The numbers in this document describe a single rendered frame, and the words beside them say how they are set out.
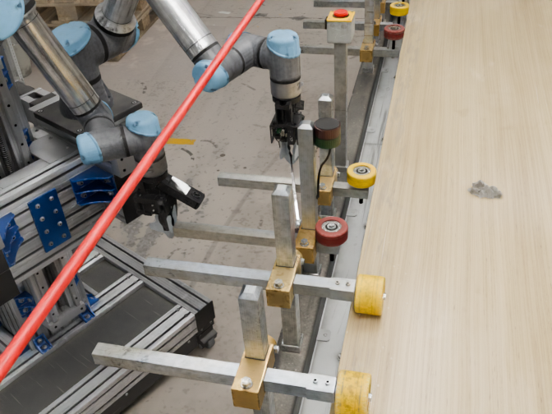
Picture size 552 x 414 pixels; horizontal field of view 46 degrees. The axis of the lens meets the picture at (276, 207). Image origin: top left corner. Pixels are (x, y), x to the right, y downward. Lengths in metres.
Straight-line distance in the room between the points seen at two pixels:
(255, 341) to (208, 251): 1.79
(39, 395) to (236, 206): 1.37
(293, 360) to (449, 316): 0.39
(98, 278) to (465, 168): 1.47
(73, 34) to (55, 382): 1.12
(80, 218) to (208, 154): 1.72
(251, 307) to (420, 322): 0.41
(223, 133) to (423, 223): 2.32
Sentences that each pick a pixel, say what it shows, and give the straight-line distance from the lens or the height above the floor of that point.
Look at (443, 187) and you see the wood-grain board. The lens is 1.72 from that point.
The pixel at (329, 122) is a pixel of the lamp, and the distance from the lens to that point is 1.46.
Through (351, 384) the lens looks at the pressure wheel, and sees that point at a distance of 1.15.
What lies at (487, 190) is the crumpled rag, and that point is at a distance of 1.71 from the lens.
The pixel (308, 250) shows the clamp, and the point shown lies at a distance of 1.56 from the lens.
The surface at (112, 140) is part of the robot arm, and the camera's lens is 1.53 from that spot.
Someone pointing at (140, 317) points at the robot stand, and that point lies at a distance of 2.40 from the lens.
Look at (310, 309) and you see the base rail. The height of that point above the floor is 0.70.
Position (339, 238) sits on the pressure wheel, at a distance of 1.55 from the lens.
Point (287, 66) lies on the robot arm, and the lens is 1.53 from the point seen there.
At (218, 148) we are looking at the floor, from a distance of 3.64.
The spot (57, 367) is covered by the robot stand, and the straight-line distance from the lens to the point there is 2.34.
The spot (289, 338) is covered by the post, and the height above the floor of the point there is 0.75.
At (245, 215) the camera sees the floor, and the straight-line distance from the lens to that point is 3.10.
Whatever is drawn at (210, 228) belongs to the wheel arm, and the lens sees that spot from 1.66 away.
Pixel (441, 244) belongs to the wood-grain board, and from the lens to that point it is 1.54.
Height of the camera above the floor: 1.89
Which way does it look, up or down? 37 degrees down
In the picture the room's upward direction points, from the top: 4 degrees counter-clockwise
